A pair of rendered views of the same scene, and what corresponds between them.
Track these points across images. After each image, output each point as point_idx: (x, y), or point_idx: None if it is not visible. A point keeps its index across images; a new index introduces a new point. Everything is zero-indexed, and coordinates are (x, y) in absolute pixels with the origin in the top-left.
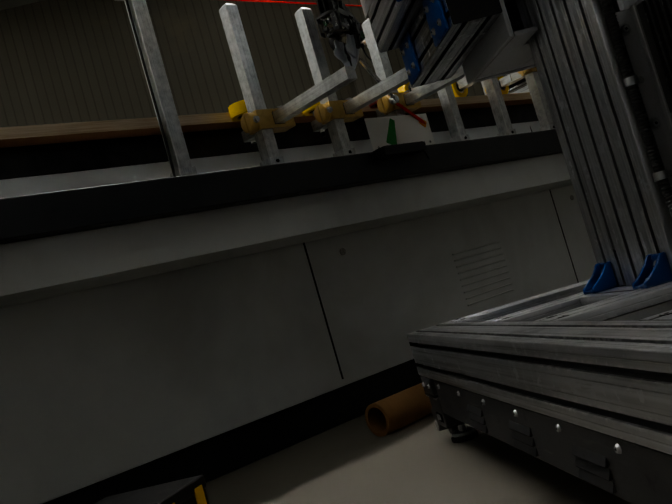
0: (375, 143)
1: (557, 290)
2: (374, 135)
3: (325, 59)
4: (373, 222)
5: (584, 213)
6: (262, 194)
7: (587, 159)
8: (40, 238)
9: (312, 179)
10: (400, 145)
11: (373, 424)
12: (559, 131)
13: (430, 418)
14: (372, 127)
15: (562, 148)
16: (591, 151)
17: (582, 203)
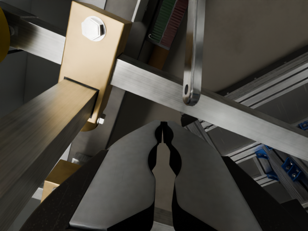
0: (143, 12)
1: (247, 104)
2: (142, 8)
3: (23, 176)
4: None
5: (276, 166)
6: None
7: (291, 189)
8: None
9: (113, 130)
10: (186, 11)
11: None
12: (297, 192)
13: (162, 69)
14: (141, 5)
15: (292, 185)
16: (294, 194)
17: (278, 169)
